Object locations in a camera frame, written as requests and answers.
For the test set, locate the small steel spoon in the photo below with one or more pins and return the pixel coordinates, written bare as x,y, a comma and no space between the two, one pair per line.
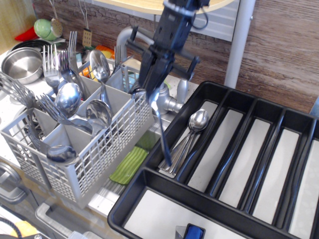
164,145

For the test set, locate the steel fork behind basket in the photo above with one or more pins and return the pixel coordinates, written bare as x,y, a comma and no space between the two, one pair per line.
118,60

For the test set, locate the orange toy food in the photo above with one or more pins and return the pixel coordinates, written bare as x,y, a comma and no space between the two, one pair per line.
108,52

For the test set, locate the large steel spoon bowl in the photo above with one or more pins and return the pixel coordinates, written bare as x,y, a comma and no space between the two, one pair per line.
98,115

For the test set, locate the wooden round shelf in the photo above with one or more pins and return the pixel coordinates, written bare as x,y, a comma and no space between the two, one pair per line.
156,6

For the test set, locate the stainless steel pot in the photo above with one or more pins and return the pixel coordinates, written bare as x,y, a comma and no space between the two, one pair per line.
24,63

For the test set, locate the grey plastic cutlery basket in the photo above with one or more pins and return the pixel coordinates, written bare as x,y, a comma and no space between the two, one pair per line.
97,157

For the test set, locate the large upright steel spoon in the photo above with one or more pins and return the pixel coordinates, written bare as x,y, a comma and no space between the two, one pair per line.
101,71

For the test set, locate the blue and silver object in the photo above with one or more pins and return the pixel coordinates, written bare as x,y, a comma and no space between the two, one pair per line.
190,231

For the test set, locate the upright steel fork left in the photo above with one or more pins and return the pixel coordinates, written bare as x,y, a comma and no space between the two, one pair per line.
50,67

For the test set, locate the steel spoon front corner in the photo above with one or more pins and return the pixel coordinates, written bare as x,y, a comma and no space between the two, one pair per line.
61,154

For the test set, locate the green toy vegetable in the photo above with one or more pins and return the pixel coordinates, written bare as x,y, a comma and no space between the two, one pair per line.
48,29

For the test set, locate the black cutlery tray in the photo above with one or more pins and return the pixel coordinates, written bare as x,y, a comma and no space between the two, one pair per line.
253,173

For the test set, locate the grey metal post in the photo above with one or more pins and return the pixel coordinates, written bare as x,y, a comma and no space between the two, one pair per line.
243,21

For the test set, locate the yellow object bottom left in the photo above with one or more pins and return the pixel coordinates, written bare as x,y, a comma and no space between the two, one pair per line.
26,228

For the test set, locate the hanging wooden grater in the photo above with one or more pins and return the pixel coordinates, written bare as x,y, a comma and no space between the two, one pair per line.
87,38

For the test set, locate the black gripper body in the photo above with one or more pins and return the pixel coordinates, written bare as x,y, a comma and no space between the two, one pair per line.
169,38

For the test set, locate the tall upright steel fork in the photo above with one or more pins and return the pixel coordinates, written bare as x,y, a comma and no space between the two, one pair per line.
68,65

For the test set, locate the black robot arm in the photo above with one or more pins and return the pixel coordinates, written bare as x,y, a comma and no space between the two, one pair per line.
187,3

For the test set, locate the steel fork in middle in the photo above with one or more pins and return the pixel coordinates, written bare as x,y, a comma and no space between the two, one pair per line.
79,122

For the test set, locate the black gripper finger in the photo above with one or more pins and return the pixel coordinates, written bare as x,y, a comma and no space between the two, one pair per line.
147,77
163,67

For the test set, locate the steel forks left edge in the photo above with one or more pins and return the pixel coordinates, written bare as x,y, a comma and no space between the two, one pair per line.
9,104

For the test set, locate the silver toy faucet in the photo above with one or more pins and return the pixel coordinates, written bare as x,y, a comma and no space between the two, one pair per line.
166,103

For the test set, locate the stack of steel spoons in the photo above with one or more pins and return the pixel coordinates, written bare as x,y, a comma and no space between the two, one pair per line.
196,124

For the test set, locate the red toy pepper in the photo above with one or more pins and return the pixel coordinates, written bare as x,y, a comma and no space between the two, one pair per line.
28,35

